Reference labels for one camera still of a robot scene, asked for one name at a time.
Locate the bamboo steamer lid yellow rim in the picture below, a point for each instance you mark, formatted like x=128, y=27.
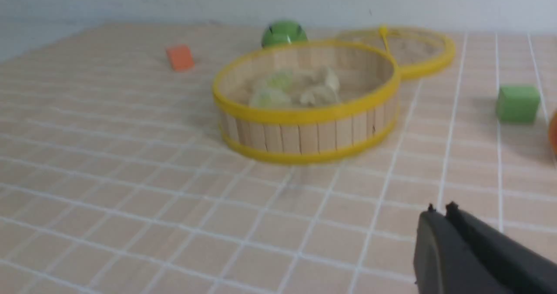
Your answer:
x=419, y=52

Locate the green dumpling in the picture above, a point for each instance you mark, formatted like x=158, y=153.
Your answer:
x=280, y=80
x=269, y=98

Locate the white dumpling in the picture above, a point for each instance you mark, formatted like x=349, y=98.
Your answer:
x=319, y=96
x=328, y=78

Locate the green toy apple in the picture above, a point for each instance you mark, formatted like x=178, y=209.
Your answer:
x=283, y=32

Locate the orange yellow toy pear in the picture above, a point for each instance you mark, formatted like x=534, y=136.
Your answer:
x=552, y=133

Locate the peach checkered tablecloth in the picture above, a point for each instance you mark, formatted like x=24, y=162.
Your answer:
x=114, y=178

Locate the bamboo steamer tray yellow rim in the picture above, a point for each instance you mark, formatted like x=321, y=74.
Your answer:
x=297, y=134

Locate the green foam cube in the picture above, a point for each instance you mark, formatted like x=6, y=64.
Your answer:
x=518, y=103

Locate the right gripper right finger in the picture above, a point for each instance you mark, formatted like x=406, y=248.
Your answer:
x=515, y=267

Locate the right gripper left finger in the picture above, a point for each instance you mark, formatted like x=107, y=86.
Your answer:
x=442, y=262

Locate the orange foam cube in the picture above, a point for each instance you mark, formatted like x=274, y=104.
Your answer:
x=180, y=58

